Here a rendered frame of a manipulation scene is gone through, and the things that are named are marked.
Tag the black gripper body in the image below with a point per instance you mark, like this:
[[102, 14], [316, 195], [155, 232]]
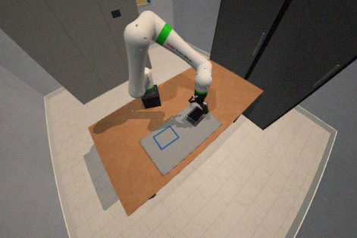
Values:
[[199, 100]]

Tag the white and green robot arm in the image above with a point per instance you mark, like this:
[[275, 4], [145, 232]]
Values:
[[138, 35]]

